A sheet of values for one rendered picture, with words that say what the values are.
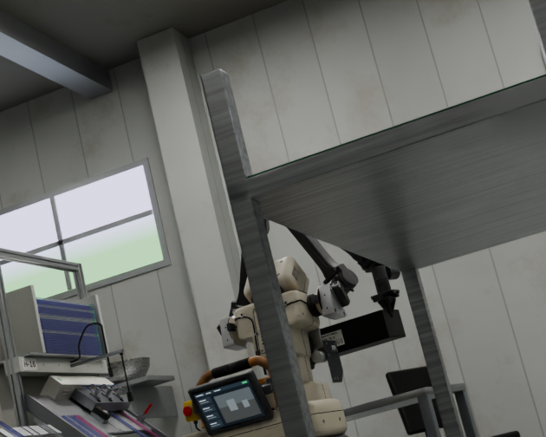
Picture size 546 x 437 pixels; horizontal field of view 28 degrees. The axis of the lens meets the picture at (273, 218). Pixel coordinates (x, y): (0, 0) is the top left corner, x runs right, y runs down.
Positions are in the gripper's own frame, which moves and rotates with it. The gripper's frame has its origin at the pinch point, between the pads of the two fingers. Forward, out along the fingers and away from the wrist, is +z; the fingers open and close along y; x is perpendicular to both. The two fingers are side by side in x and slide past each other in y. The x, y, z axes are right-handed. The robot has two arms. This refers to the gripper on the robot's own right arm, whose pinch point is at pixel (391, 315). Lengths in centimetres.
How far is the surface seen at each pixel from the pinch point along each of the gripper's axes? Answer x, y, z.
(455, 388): -30.0, -6.6, 32.4
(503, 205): 224, -115, 15
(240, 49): -289, 176, -258
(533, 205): 216, -118, 15
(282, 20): -295, 140, -268
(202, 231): -250, 223, -127
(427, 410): 3.3, -5.4, 39.0
